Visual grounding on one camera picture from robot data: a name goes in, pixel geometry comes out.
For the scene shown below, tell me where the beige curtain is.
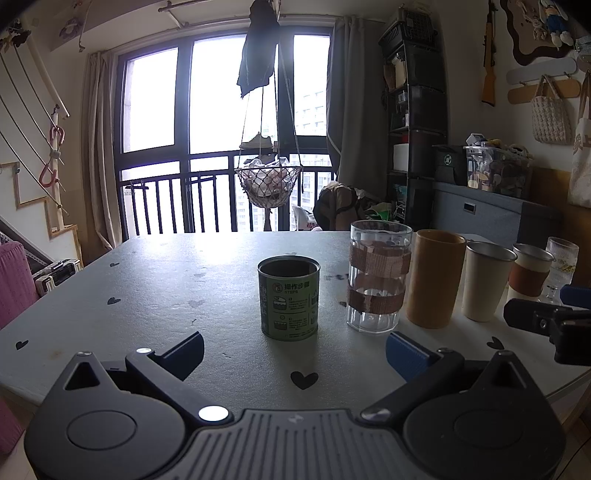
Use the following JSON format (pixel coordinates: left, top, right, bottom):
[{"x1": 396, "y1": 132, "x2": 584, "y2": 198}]
[{"x1": 85, "y1": 51, "x2": 123, "y2": 250}]

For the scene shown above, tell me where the dark hanging garment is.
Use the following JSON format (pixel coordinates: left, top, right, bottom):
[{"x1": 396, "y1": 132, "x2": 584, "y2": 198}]
[{"x1": 237, "y1": 0, "x2": 281, "y2": 99}]

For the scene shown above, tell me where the white metal cup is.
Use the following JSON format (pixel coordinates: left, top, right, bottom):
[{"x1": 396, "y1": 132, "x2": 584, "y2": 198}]
[{"x1": 462, "y1": 242, "x2": 518, "y2": 322}]

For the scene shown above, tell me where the clear glass cup with tape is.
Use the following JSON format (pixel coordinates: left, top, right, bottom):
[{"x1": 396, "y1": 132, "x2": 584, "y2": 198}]
[{"x1": 346, "y1": 220, "x2": 413, "y2": 334}]

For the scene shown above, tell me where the white tote bag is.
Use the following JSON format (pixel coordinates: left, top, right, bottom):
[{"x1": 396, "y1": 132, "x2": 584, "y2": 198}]
[{"x1": 567, "y1": 71, "x2": 591, "y2": 208}]

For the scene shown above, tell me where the white stair railing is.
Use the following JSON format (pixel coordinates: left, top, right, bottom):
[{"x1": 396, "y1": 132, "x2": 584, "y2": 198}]
[{"x1": 0, "y1": 46, "x2": 70, "y2": 118}]

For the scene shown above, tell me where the grey curtain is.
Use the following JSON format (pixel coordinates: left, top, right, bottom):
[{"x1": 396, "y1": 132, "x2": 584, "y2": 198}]
[{"x1": 325, "y1": 16, "x2": 389, "y2": 204}]

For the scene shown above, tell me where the wooden wall hook board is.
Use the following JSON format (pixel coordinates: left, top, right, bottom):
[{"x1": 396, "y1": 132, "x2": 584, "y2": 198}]
[{"x1": 508, "y1": 78, "x2": 580, "y2": 104}]

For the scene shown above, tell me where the pink wicker furniture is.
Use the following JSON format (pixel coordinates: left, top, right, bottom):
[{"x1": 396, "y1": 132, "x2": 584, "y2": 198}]
[{"x1": 0, "y1": 242, "x2": 38, "y2": 330}]

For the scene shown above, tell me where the steel cup with brown sleeve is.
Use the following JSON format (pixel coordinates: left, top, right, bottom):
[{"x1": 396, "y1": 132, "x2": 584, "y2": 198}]
[{"x1": 507, "y1": 244, "x2": 556, "y2": 303}]

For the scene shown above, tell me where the brown backpack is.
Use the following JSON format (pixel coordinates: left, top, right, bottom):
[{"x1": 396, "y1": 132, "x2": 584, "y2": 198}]
[{"x1": 313, "y1": 182, "x2": 370, "y2": 230}]

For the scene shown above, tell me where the plush toy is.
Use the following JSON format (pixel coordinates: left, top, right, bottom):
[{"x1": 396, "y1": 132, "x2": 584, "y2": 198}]
[{"x1": 540, "y1": 0, "x2": 575, "y2": 49}]

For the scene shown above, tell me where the black balcony railing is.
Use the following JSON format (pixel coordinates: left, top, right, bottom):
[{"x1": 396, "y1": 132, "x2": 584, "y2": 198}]
[{"x1": 117, "y1": 159, "x2": 338, "y2": 238}]

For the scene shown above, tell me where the dark green box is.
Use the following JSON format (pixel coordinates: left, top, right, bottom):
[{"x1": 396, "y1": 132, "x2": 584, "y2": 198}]
[{"x1": 433, "y1": 144, "x2": 468, "y2": 185}]

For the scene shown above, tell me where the wavy brown wall frame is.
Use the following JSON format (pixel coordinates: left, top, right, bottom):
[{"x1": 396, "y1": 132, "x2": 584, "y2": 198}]
[{"x1": 500, "y1": 0, "x2": 585, "y2": 68}]

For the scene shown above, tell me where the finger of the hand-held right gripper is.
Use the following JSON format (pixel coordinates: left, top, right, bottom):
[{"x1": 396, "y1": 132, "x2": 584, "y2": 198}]
[
  {"x1": 558, "y1": 285, "x2": 591, "y2": 306},
  {"x1": 503, "y1": 298, "x2": 563, "y2": 339}
]

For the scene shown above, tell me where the cream crochet bag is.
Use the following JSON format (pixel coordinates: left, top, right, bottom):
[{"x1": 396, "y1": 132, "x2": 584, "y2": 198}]
[{"x1": 531, "y1": 75, "x2": 573, "y2": 145}]

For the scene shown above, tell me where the white tool case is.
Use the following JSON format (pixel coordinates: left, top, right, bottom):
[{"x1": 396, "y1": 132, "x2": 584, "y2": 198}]
[{"x1": 32, "y1": 258, "x2": 84, "y2": 296}]

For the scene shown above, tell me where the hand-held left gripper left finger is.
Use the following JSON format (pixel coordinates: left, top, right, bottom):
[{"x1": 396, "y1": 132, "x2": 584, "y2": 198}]
[{"x1": 44, "y1": 331, "x2": 234, "y2": 424}]

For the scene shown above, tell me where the pink hook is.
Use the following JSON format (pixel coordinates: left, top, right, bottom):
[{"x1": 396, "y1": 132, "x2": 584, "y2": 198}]
[{"x1": 39, "y1": 128, "x2": 65, "y2": 185}]

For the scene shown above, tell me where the yellow cup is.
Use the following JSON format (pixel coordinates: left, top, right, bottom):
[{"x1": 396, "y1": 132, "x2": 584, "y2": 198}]
[{"x1": 405, "y1": 230, "x2": 468, "y2": 329}]

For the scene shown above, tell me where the grey wall hook board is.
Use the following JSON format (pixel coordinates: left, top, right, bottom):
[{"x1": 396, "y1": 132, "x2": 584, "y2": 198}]
[{"x1": 506, "y1": 58, "x2": 578, "y2": 86}]

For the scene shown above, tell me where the black shelf unit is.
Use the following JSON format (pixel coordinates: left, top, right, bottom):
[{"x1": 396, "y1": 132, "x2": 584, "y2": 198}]
[{"x1": 379, "y1": 39, "x2": 448, "y2": 232}]

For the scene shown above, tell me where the grey storage box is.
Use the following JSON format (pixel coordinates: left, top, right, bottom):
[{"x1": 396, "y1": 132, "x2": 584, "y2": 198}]
[{"x1": 431, "y1": 181, "x2": 561, "y2": 250}]

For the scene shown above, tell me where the green tin cup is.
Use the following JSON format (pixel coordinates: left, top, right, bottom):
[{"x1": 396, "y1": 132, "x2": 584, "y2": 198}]
[{"x1": 257, "y1": 256, "x2": 321, "y2": 341}]

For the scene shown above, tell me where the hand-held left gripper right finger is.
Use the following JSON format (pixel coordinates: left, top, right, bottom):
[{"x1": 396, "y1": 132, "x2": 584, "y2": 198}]
[{"x1": 361, "y1": 331, "x2": 550, "y2": 423}]

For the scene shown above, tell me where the hanging shoe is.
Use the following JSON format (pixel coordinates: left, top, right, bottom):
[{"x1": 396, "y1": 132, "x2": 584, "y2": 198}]
[{"x1": 239, "y1": 133, "x2": 274, "y2": 150}]

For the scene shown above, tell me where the toy rifle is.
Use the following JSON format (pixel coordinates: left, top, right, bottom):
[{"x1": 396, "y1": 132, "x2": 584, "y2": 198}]
[{"x1": 481, "y1": 0, "x2": 497, "y2": 107}]

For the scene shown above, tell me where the hanging net basket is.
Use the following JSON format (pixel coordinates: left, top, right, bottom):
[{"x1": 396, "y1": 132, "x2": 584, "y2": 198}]
[{"x1": 234, "y1": 69, "x2": 303, "y2": 209}]

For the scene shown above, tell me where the clear plastic bin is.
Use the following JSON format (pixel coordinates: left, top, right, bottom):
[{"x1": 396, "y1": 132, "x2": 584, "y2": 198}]
[{"x1": 464, "y1": 145, "x2": 533, "y2": 200}]

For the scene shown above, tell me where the black crate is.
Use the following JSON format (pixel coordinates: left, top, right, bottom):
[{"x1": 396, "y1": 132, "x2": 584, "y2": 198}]
[{"x1": 379, "y1": 9, "x2": 437, "y2": 47}]

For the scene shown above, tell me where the ribbed glass goblet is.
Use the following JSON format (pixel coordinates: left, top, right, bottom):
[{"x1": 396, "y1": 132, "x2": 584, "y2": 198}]
[{"x1": 545, "y1": 237, "x2": 580, "y2": 304}]

